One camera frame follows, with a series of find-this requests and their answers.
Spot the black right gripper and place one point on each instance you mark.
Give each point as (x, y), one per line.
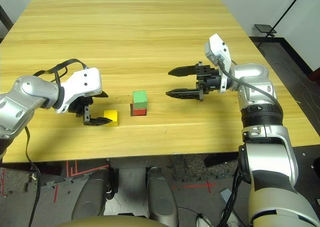
(211, 79)

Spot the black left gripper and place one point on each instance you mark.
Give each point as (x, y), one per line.
(80, 105)

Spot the yellow wooden block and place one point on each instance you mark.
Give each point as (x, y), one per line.
(111, 115)

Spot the red wooden block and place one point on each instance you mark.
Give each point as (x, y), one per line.
(139, 111)

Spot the green wooden block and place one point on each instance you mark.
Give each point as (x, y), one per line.
(140, 99)

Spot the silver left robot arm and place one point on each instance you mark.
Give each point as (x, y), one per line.
(22, 99)

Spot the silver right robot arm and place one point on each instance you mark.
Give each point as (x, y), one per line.
(265, 142)

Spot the grey speckled floor mat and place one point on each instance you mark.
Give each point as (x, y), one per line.
(190, 168)

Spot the grey left robot leg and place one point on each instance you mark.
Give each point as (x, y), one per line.
(91, 194)

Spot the grey robot leg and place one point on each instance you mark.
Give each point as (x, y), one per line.
(162, 197)
(91, 194)

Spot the black stand with plate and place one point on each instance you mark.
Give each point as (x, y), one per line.
(265, 28)

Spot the grey right robot leg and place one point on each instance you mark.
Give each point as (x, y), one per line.
(162, 197)

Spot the beige robot torso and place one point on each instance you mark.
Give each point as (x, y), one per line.
(107, 222)

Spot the grey white sneaker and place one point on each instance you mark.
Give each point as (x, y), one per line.
(225, 195)

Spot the white shoe toe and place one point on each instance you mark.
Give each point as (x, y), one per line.
(203, 220)

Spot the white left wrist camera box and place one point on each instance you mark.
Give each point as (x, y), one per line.
(82, 87)

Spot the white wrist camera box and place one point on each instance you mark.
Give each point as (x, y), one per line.
(220, 52)
(82, 87)

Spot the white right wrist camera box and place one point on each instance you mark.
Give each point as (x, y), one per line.
(220, 52)

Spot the wooden side table black frame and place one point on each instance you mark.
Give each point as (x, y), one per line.
(6, 18)

